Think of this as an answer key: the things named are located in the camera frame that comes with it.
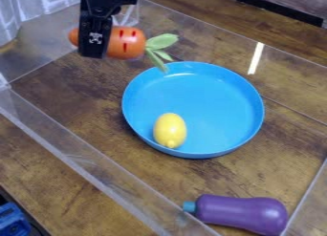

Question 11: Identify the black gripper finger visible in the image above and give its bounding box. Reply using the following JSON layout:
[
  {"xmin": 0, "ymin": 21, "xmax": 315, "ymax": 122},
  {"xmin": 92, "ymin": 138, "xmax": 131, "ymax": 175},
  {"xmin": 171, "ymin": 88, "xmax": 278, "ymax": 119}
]
[{"xmin": 78, "ymin": 11, "xmax": 112, "ymax": 58}]

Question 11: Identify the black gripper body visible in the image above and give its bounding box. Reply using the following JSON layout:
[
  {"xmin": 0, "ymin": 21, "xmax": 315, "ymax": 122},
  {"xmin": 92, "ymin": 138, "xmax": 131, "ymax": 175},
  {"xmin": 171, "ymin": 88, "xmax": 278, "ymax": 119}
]
[{"xmin": 80, "ymin": 0, "xmax": 138, "ymax": 18}]

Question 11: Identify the blue round tray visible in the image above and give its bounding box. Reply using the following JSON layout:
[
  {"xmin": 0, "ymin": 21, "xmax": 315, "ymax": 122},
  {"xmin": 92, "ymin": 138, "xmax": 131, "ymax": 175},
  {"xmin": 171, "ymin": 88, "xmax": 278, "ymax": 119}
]
[{"xmin": 122, "ymin": 61, "xmax": 265, "ymax": 159}]

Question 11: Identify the white curtain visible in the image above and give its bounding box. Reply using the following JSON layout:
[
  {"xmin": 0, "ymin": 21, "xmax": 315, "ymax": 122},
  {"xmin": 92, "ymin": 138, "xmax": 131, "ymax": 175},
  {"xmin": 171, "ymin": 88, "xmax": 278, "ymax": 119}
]
[{"xmin": 0, "ymin": 0, "xmax": 80, "ymax": 47}]

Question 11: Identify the clear acrylic barrier wall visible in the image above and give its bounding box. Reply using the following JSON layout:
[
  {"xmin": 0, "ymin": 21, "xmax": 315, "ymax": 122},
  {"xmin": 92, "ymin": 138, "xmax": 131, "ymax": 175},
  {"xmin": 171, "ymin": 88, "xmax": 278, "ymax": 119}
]
[{"xmin": 0, "ymin": 75, "xmax": 222, "ymax": 236}]

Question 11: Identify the orange toy carrot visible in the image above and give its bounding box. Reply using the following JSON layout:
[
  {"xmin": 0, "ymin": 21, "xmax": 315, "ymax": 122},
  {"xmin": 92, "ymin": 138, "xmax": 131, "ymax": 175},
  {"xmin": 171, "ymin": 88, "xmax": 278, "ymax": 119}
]
[{"xmin": 68, "ymin": 26, "xmax": 179, "ymax": 73}]

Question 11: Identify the blue plastic crate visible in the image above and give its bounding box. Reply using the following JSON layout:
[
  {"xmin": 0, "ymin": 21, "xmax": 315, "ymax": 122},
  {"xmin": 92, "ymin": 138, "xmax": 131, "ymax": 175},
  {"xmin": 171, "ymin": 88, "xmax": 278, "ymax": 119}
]
[{"xmin": 0, "ymin": 203, "xmax": 31, "ymax": 236}]

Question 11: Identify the yellow toy lemon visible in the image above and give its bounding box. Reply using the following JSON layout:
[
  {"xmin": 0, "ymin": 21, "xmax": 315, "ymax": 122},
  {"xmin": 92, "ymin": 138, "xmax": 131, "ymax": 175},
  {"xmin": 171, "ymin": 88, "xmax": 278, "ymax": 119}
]
[{"xmin": 154, "ymin": 113, "xmax": 188, "ymax": 149}]

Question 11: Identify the purple toy eggplant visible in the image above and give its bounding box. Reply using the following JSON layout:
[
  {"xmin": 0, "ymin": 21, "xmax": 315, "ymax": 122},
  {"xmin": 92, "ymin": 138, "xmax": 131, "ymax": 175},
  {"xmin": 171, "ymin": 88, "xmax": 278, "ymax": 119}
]
[{"xmin": 183, "ymin": 194, "xmax": 289, "ymax": 236}]

